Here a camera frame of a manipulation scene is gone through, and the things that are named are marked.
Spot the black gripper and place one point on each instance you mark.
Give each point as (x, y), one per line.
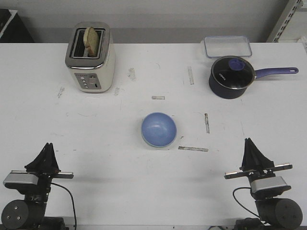
(41, 192)
(258, 164)

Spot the blue bowl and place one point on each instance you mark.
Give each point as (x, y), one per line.
(158, 124)

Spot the green bowl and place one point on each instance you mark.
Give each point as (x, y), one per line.
(159, 141)

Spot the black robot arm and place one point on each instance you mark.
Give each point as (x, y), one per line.
(274, 213)
(30, 215)

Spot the dark blue saucepan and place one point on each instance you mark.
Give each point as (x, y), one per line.
(227, 93)

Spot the glass lid with blue knob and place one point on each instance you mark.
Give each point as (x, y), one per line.
(233, 72)

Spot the cream and chrome toaster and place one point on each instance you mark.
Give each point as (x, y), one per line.
(91, 74)

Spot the clear plastic food container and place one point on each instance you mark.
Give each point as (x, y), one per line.
(226, 45)

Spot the toasted bread slice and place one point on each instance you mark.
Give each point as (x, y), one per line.
(91, 41)

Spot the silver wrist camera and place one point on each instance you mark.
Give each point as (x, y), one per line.
(21, 181)
(273, 186)

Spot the white slotted shelf rail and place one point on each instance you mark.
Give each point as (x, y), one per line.
(292, 23)

